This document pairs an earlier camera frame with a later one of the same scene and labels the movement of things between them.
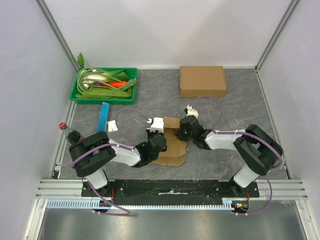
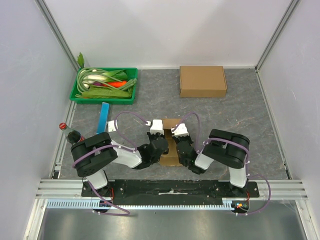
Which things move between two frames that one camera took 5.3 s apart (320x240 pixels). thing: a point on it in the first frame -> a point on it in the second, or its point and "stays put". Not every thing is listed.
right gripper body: [185, 128] -> [179, 138]
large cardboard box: [195, 81] stays put
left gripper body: [151, 134] stays put
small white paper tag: [112, 126] stays put
